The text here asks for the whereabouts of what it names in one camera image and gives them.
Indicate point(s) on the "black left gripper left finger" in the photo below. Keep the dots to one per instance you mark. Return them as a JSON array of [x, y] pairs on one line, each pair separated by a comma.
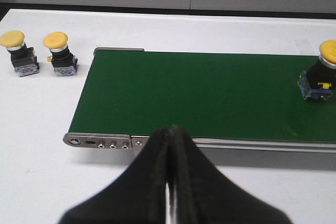
[[136, 196]]

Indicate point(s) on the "green conveyor belt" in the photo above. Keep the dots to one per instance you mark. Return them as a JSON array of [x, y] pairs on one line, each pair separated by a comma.
[[237, 96]]

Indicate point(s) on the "aluminium conveyor front rail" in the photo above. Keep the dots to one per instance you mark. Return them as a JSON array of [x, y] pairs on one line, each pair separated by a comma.
[[264, 145]]

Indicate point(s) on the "steel rear end bracket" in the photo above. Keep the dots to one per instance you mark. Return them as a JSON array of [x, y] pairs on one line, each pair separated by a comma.
[[116, 49]]

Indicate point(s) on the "steel conveyor end bracket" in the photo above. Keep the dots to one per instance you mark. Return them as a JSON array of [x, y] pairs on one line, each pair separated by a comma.
[[98, 140]]

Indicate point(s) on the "yellow mushroom push button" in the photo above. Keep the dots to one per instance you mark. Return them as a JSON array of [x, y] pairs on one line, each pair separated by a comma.
[[62, 60]]

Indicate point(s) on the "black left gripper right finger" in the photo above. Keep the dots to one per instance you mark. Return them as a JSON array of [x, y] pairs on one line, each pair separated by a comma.
[[205, 195]]

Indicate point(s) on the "steel conveyor mounting plate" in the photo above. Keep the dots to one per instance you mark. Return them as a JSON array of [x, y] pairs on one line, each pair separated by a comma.
[[138, 143]]

